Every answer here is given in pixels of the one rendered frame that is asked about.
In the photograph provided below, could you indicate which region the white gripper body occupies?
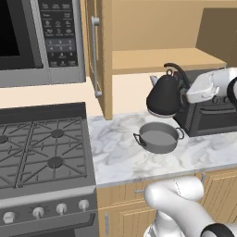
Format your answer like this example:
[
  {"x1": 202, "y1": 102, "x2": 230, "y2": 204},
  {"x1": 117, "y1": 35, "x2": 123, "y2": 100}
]
[{"x1": 185, "y1": 71, "x2": 221, "y2": 105}]

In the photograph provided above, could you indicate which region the black kettle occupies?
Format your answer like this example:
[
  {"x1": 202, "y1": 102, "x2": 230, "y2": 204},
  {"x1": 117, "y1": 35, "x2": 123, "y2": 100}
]
[{"x1": 145, "y1": 62, "x2": 192, "y2": 119}]

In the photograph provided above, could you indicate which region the shaded wood cabinet door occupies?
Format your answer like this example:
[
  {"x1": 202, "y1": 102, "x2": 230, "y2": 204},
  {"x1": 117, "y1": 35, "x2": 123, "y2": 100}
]
[{"x1": 195, "y1": 7, "x2": 237, "y2": 68}]

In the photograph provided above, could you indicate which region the light wood base cabinet door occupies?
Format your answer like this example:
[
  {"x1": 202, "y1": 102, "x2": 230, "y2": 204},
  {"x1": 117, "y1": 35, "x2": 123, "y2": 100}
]
[
  {"x1": 98, "y1": 206, "x2": 157, "y2": 237},
  {"x1": 199, "y1": 168, "x2": 237, "y2": 224}
]

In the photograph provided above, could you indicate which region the white stove knob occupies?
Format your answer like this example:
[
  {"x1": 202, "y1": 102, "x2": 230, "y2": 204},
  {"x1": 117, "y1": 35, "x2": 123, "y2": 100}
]
[
  {"x1": 2, "y1": 211, "x2": 17, "y2": 225},
  {"x1": 31, "y1": 206, "x2": 46, "y2": 220},
  {"x1": 78, "y1": 199, "x2": 91, "y2": 212},
  {"x1": 56, "y1": 203, "x2": 69, "y2": 216}
]

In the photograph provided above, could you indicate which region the grey gas stove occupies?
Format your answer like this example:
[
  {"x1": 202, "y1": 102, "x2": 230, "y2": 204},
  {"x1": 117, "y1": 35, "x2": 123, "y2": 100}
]
[{"x1": 0, "y1": 102, "x2": 100, "y2": 237}]

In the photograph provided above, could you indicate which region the black toaster oven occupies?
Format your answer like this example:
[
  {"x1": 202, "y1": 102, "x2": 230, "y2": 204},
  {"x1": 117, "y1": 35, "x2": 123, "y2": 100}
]
[{"x1": 171, "y1": 69, "x2": 237, "y2": 138}]

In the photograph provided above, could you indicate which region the light wood drawer front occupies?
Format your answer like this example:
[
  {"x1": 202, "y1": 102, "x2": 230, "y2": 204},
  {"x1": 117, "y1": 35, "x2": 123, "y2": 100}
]
[{"x1": 96, "y1": 178, "x2": 198, "y2": 207}]

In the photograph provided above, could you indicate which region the stainless steel microwave oven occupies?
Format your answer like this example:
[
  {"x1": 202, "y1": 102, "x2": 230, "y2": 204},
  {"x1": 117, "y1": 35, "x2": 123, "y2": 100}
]
[{"x1": 0, "y1": 0, "x2": 87, "y2": 89}]

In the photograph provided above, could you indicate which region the grey pot with two handles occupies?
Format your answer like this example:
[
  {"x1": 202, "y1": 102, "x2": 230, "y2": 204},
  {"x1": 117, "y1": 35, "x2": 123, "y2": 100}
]
[{"x1": 132, "y1": 121, "x2": 186, "y2": 155}]

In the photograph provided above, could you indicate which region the light wood wall cabinet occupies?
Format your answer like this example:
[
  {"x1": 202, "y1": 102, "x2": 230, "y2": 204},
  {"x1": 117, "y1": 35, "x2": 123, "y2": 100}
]
[{"x1": 103, "y1": 0, "x2": 237, "y2": 121}]

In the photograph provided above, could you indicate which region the long silver cabinet door handle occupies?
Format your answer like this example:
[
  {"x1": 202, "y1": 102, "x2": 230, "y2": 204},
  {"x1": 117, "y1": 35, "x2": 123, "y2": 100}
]
[{"x1": 91, "y1": 16, "x2": 103, "y2": 99}]

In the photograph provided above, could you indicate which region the dark oven door handle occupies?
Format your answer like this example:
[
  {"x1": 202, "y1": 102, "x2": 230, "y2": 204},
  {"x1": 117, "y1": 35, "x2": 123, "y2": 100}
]
[{"x1": 0, "y1": 212, "x2": 96, "y2": 233}]

